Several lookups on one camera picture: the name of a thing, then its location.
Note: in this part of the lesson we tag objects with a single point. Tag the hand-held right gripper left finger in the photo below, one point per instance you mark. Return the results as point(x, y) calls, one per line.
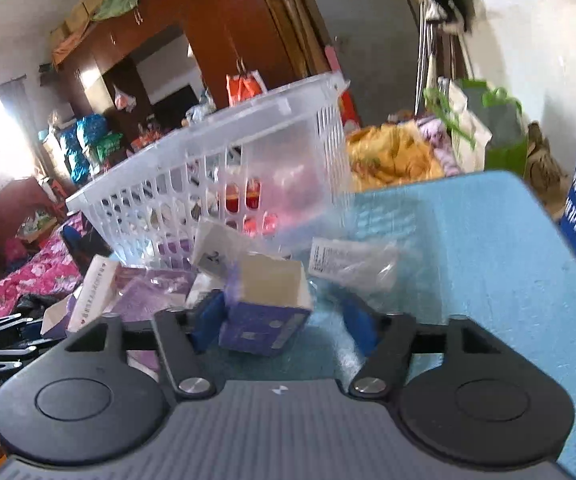
point(210, 315)

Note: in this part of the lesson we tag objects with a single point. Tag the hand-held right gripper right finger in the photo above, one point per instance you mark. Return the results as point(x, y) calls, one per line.
point(360, 325)

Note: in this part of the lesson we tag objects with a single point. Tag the purple box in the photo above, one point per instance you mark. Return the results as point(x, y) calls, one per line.
point(258, 325)

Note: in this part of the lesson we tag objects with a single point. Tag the white printed box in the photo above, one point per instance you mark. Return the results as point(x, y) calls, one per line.
point(95, 285)

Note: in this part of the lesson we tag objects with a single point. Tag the white plastic basket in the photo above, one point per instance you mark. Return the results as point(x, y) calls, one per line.
point(268, 135)

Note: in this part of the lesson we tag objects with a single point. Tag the pink floral blanket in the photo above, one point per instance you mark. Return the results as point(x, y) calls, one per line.
point(33, 270)

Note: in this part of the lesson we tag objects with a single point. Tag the white carton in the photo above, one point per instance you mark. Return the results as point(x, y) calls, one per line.
point(213, 245)

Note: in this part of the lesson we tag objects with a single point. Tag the purple wrapped packet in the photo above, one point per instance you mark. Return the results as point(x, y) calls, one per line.
point(143, 295)

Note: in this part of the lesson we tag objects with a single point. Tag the clear plastic packet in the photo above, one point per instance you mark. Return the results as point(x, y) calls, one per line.
point(333, 257)

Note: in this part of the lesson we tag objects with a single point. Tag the red cabinet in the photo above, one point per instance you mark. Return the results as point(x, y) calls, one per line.
point(8, 207)

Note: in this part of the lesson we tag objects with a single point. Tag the pile of dark clothes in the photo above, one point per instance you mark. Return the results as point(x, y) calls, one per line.
point(88, 242)

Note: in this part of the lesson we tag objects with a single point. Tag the yellow cloth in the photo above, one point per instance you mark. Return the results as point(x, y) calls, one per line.
point(393, 157)

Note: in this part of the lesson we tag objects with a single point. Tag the green printed bag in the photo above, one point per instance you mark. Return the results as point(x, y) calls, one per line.
point(109, 146)

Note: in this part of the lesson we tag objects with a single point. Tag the blue patterned bags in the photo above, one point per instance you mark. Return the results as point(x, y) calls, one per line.
point(80, 145)

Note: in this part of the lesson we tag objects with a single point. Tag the black television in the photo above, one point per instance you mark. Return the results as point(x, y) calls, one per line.
point(178, 102)

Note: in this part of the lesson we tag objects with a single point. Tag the grey curtain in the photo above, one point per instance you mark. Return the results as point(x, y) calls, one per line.
point(15, 102)

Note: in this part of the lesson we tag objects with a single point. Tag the orange plastic bag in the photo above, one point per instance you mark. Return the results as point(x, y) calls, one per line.
point(243, 89)

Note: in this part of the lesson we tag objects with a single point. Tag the green white tote bag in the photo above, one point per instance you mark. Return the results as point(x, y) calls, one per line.
point(473, 125)

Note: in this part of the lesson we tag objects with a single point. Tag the pink plastic bag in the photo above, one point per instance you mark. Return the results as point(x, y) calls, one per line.
point(125, 101)

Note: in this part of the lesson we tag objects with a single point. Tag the brown cardboard box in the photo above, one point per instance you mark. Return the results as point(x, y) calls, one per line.
point(545, 165)

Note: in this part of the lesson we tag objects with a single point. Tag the metal poles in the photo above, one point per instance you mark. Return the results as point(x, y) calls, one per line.
point(425, 50)

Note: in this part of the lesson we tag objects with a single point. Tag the orange cloth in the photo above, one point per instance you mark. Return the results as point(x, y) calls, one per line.
point(70, 45)

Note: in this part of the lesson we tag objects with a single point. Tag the brown wooden wardrobe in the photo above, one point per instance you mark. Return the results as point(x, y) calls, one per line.
point(228, 25)

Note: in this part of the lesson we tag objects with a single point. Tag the small cardboard box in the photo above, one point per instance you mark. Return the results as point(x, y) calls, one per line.
point(58, 39)

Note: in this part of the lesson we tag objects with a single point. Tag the wooden planks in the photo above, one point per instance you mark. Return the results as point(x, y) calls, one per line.
point(298, 30)

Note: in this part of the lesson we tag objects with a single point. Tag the medium cardboard box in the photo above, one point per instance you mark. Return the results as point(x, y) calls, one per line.
point(76, 21)

